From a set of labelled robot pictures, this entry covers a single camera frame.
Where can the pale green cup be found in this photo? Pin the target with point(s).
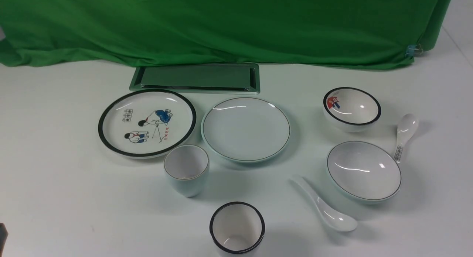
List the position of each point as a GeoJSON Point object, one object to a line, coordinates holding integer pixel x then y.
{"type": "Point", "coordinates": [187, 168]}

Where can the pale green shallow bowl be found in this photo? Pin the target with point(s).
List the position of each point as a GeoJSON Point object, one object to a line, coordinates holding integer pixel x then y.
{"type": "Point", "coordinates": [363, 172]}

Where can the plain white ceramic spoon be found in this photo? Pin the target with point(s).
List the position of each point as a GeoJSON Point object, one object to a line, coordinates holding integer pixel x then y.
{"type": "Point", "coordinates": [339, 222]}

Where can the pale green plain plate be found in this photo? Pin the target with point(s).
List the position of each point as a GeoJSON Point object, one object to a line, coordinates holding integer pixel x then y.
{"type": "Point", "coordinates": [246, 130]}

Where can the black-rimmed illustrated plate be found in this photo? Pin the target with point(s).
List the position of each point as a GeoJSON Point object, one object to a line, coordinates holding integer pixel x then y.
{"type": "Point", "coordinates": [147, 124]}

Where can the black-rimmed white cup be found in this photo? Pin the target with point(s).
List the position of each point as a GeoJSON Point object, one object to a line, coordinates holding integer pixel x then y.
{"type": "Point", "coordinates": [237, 229]}

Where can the small black-rimmed illustrated bowl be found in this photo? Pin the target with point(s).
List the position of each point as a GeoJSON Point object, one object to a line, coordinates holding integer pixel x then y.
{"type": "Point", "coordinates": [350, 109]}

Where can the green backdrop cloth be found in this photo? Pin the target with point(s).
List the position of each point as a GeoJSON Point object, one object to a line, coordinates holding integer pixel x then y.
{"type": "Point", "coordinates": [357, 34]}

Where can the white spoon with label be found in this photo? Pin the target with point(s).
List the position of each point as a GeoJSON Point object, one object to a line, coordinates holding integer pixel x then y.
{"type": "Point", "coordinates": [406, 128]}

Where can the blue binder clip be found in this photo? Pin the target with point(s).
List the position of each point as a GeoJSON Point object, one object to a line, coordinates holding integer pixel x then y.
{"type": "Point", "coordinates": [414, 50]}

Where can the dark object at left edge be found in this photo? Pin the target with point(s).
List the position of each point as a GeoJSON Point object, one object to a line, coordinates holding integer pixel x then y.
{"type": "Point", "coordinates": [3, 237]}

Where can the metal table cable hatch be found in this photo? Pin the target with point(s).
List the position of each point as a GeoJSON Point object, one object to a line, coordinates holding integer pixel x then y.
{"type": "Point", "coordinates": [205, 78]}

